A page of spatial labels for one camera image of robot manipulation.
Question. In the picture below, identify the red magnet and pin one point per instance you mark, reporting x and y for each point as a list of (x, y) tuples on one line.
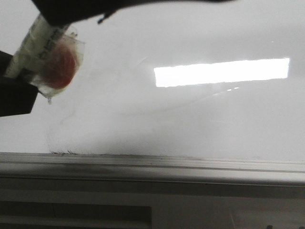
[(61, 65)]

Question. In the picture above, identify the white whiteboard marker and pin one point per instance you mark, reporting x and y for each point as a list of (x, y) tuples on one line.
[(40, 40)]

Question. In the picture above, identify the dark panel below whiteboard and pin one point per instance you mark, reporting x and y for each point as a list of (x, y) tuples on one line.
[(34, 215)]

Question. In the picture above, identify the white whiteboard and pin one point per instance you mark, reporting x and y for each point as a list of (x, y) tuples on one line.
[(191, 79)]

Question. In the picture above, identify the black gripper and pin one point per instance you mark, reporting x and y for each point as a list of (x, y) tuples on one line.
[(16, 97)]

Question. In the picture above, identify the grey aluminium whiteboard frame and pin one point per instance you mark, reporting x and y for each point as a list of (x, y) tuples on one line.
[(164, 174)]

